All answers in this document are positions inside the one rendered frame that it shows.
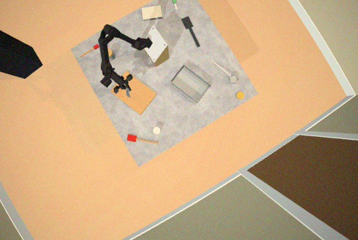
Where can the yellow round disc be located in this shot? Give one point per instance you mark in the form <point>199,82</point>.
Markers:
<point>240,95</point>

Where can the cream short cylinder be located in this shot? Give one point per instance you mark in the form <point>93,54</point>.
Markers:
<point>157,130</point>

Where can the red spatula with wooden handle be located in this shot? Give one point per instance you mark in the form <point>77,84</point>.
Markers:
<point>134,138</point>

